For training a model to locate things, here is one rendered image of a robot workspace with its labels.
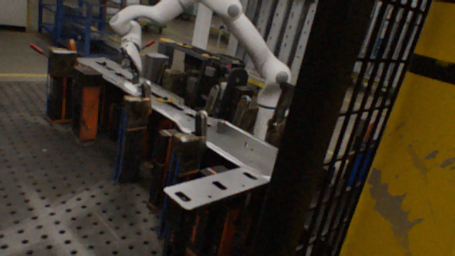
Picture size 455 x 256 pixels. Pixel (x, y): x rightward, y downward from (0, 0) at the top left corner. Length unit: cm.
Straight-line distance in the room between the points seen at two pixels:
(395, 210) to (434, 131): 9
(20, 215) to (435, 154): 118
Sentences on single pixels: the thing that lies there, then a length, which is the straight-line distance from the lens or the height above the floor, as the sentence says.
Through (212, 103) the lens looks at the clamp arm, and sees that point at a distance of 151.
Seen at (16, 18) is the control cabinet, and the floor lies 24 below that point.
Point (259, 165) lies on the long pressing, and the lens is 112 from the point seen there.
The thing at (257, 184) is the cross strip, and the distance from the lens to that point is 101.
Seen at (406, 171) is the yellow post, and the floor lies 134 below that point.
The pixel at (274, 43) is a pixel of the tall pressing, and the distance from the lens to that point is 613.
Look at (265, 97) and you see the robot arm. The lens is 185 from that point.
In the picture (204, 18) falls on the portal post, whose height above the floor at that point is 107.
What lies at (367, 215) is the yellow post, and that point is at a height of 127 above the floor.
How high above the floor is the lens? 146
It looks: 19 degrees down
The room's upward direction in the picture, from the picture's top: 12 degrees clockwise
